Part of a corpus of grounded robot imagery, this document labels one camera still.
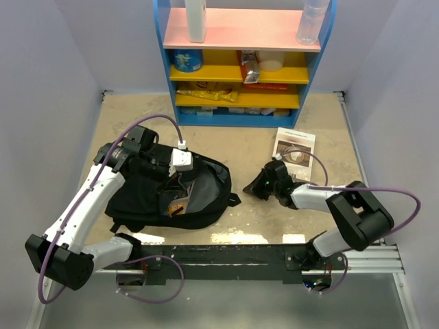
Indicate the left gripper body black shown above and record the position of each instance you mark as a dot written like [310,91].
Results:
[153,168]

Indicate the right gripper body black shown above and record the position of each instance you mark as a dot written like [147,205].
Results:
[271,188]

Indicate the white coffee cover book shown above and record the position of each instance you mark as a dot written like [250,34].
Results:
[294,148]

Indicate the black backpack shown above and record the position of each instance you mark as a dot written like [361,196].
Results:
[141,201]

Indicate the blue comic book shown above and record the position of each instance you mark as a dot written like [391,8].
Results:
[179,205]

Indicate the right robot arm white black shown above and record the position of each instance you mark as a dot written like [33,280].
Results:
[360,219]

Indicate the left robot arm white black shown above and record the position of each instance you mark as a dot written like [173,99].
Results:
[61,253]

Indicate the yellow chips bag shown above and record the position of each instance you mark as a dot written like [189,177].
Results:
[215,91]

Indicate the silver orange snack bag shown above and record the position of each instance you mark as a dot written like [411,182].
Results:
[249,67]

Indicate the orange flat box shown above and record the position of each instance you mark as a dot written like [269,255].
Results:
[266,86]

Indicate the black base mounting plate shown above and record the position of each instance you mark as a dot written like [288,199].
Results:
[287,263]

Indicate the blue round tin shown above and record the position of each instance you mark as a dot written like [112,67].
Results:
[188,60]

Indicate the blue shelf unit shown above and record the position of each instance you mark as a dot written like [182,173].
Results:
[228,32]

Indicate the white plastic tub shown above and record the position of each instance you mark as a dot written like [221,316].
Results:
[271,60]

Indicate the white carton on shelf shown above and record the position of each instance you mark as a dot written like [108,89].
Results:
[196,20]

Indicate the clear plastic bottle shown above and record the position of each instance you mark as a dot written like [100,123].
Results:
[311,21]

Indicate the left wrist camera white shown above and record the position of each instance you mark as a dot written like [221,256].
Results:
[181,159]

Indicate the aluminium rail frame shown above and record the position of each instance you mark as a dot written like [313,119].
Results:
[362,295]

